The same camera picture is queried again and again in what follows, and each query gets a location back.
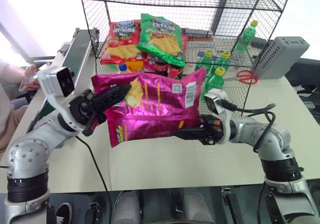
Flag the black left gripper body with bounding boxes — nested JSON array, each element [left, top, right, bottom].
[[68, 88, 109, 131]]

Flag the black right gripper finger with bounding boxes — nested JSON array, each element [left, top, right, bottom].
[[173, 127, 208, 141]]

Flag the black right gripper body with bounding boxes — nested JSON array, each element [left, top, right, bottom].
[[199, 114, 225, 146]]

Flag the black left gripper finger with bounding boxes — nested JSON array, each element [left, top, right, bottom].
[[94, 84, 133, 109], [81, 110, 101, 137]]

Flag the purple potato chip bag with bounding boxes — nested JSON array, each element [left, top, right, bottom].
[[91, 67, 207, 149]]

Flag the smartphone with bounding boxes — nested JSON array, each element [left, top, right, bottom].
[[18, 63, 51, 92]]

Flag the person's bare hand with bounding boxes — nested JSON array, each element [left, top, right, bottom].
[[23, 65, 43, 91]]

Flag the orange soda bottle blue cap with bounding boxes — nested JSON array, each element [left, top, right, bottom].
[[117, 60, 146, 75]]

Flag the green soda bottle yellow cap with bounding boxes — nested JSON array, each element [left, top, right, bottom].
[[212, 51, 232, 72], [194, 50, 215, 72], [234, 20, 259, 53], [201, 67, 226, 100]]

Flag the red potato chip bag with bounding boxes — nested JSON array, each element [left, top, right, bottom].
[[99, 20, 148, 66]]

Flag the cola bottle red cap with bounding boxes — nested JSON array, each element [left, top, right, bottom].
[[146, 54, 169, 76], [166, 63, 185, 80]]

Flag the green potato chip bag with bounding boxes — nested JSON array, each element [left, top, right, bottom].
[[136, 13, 186, 68]]

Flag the person's beige trouser leg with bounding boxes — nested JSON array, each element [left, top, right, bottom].
[[0, 82, 30, 157]]

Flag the grey vented plastic box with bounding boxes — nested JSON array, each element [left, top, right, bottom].
[[254, 36, 311, 80]]

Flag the black and white sneaker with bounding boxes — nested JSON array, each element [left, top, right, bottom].
[[294, 83, 320, 97]]

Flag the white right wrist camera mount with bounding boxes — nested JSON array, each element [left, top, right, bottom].
[[203, 88, 235, 144]]

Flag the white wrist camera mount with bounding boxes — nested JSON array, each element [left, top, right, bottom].
[[203, 88, 235, 144], [37, 67, 79, 132]]

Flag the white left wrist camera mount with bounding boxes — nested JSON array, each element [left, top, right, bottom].
[[37, 67, 79, 132]]

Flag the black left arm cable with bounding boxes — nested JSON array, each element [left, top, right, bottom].
[[74, 134, 112, 224]]

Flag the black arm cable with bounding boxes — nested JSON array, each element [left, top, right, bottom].
[[221, 100, 277, 153], [74, 134, 112, 224]]

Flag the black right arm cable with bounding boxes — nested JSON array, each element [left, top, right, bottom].
[[221, 100, 277, 153]]

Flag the red handled scissors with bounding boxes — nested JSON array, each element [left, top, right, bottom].
[[235, 69, 259, 85]]

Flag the black strap with buckle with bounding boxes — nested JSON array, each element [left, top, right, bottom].
[[220, 187, 245, 224]]

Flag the black wire grid rack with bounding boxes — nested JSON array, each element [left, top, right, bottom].
[[77, 0, 295, 117]]

